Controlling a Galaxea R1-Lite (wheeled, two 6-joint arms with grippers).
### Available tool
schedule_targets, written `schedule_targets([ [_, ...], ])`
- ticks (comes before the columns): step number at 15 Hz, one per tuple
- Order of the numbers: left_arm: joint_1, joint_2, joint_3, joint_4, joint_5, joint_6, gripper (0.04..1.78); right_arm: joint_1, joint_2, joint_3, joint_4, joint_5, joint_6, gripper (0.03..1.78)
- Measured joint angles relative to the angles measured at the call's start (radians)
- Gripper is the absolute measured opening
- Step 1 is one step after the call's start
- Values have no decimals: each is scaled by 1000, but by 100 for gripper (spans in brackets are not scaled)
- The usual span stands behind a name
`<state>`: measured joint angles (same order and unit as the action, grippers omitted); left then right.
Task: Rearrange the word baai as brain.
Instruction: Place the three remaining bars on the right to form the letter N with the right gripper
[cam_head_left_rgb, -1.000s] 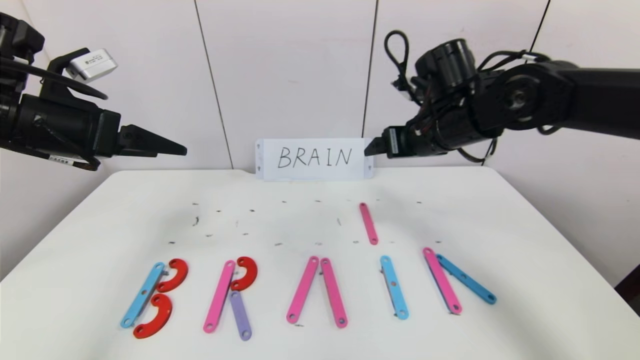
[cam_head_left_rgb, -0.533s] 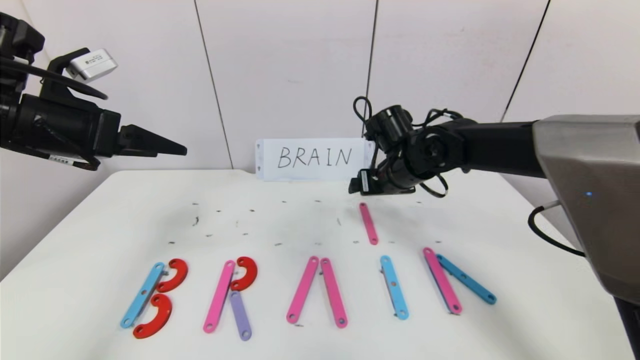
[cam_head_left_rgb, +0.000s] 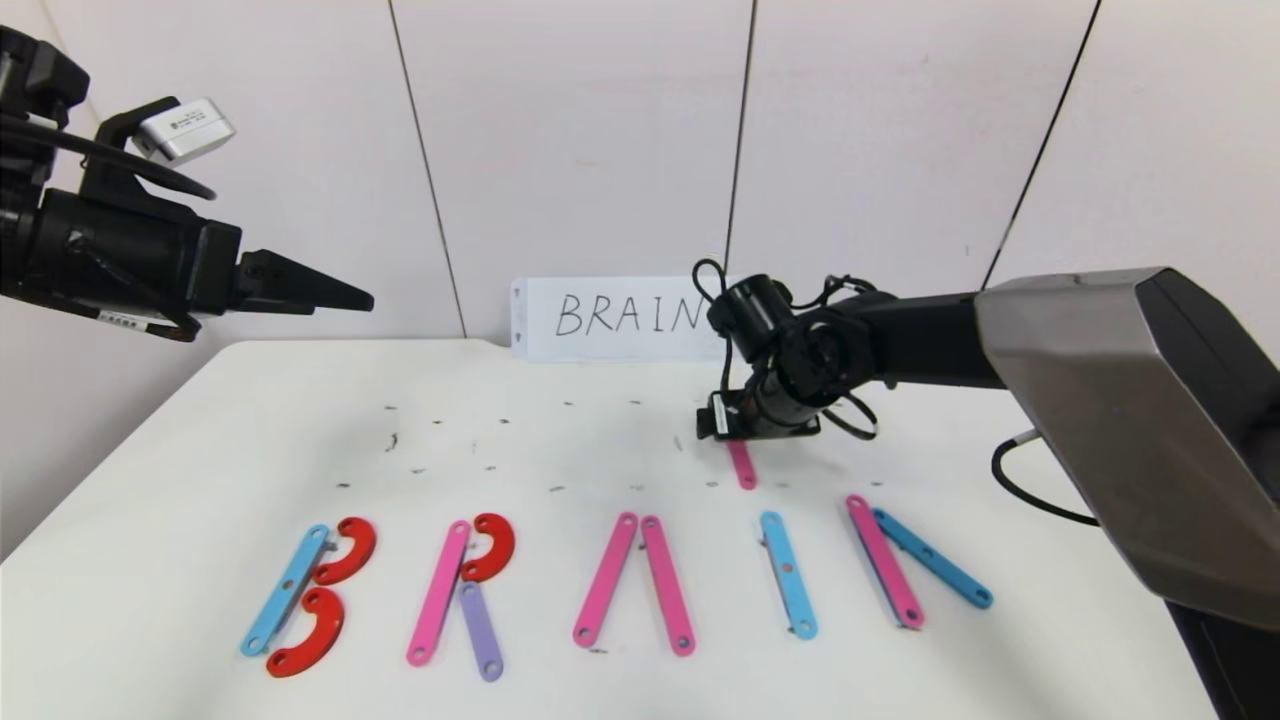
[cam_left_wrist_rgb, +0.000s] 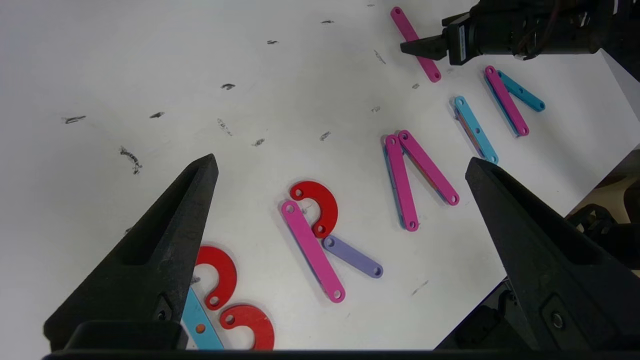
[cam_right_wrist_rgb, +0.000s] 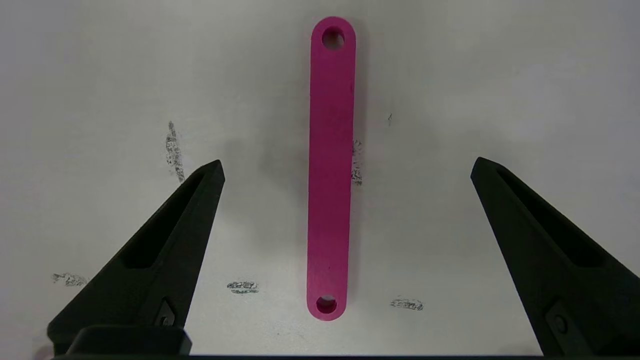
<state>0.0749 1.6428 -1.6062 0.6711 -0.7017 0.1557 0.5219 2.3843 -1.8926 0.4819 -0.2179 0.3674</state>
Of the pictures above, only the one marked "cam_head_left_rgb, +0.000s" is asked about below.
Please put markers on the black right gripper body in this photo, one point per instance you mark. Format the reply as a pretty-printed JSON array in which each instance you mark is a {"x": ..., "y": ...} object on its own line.
[{"x": 720, "y": 419}]

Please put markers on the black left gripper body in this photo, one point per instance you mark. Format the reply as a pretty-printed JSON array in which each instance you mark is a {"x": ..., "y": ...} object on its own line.
[{"x": 222, "y": 266}]

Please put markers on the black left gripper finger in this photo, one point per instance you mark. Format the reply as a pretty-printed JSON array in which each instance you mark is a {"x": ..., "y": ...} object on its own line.
[{"x": 300, "y": 288}]

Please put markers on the short pink bar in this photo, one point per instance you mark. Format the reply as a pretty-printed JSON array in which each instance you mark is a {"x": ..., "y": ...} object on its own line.
[{"x": 743, "y": 468}]

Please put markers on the long pink bar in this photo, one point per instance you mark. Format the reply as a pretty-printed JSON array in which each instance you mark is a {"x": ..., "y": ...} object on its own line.
[
  {"x": 438, "y": 593},
  {"x": 885, "y": 562},
  {"x": 667, "y": 586},
  {"x": 605, "y": 580}
]

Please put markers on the small red curved piece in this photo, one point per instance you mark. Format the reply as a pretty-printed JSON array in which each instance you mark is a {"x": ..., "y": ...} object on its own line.
[{"x": 503, "y": 545}]

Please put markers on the short dark blue bar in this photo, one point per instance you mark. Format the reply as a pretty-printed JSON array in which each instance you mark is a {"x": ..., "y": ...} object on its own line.
[{"x": 935, "y": 560}]

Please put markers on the short purple bar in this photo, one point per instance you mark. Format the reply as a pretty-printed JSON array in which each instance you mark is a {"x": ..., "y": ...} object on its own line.
[{"x": 481, "y": 632}]

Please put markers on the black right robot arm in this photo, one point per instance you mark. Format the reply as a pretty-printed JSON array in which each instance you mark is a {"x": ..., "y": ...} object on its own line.
[{"x": 1120, "y": 400}]

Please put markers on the white BRAIN sign card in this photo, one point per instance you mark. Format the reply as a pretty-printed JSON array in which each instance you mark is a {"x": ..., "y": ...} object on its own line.
[{"x": 600, "y": 318}]

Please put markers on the long light blue bar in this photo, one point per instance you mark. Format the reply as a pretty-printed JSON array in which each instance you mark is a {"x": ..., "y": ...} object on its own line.
[
  {"x": 287, "y": 590},
  {"x": 787, "y": 575}
]

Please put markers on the large red curved piece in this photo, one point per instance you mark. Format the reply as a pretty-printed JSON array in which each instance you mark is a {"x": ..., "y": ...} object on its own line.
[
  {"x": 358, "y": 553},
  {"x": 325, "y": 633}
]

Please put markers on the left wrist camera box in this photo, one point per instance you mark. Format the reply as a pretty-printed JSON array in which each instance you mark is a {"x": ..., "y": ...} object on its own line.
[{"x": 185, "y": 128}]

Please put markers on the black left camera bracket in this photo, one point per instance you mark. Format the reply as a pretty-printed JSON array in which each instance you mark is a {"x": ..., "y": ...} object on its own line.
[{"x": 110, "y": 158}]

